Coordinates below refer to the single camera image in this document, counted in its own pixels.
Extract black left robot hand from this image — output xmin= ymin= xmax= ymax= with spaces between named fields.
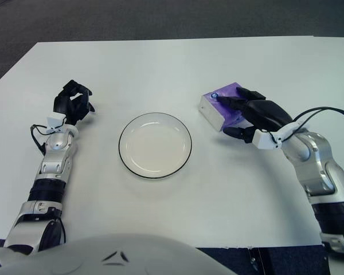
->
xmin=53 ymin=80 xmax=97 ymax=126

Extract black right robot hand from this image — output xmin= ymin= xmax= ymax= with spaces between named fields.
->
xmin=213 ymin=87 xmax=293 ymax=144

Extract purple tissue paper pack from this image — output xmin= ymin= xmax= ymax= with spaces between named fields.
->
xmin=200 ymin=82 xmax=255 ymax=132

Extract white plate with black rim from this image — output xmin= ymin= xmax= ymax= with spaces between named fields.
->
xmin=118 ymin=113 xmax=193 ymax=180

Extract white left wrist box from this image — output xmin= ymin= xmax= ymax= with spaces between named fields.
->
xmin=46 ymin=113 xmax=66 ymax=133

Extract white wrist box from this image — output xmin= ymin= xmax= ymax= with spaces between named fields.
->
xmin=46 ymin=113 xmax=66 ymax=133
xmin=252 ymin=120 xmax=299 ymax=150

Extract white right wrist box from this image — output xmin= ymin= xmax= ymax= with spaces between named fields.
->
xmin=252 ymin=120 xmax=299 ymax=150

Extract grey robot torso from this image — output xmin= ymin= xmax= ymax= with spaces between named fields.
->
xmin=0 ymin=233 xmax=233 ymax=275

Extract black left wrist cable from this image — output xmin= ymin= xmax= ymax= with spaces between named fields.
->
xmin=30 ymin=123 xmax=51 ymax=157

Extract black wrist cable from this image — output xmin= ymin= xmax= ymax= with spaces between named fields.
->
xmin=292 ymin=106 xmax=344 ymax=175
xmin=30 ymin=123 xmax=51 ymax=157

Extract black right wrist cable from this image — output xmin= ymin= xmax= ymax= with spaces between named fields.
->
xmin=292 ymin=106 xmax=344 ymax=175

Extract black table frame part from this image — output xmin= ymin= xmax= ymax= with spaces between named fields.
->
xmin=248 ymin=247 xmax=266 ymax=275

